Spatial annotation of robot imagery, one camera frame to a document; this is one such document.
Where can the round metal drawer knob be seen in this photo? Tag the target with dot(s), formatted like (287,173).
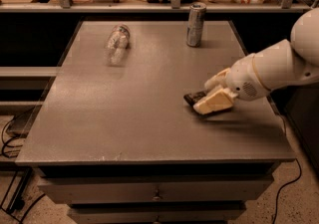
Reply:
(157,196)

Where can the silver energy drink can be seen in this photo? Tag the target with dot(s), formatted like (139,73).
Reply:
(195,24)

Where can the grey cabinet with drawers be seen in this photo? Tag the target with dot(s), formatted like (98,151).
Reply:
(106,138)

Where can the clear plastic water bottle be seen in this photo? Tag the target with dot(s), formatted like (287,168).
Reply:
(116,44)

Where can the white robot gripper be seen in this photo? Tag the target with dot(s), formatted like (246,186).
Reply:
(243,79)

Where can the black rxbar chocolate wrapper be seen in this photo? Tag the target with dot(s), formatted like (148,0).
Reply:
(193,98)

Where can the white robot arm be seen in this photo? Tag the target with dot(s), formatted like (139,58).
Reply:
(292,62)

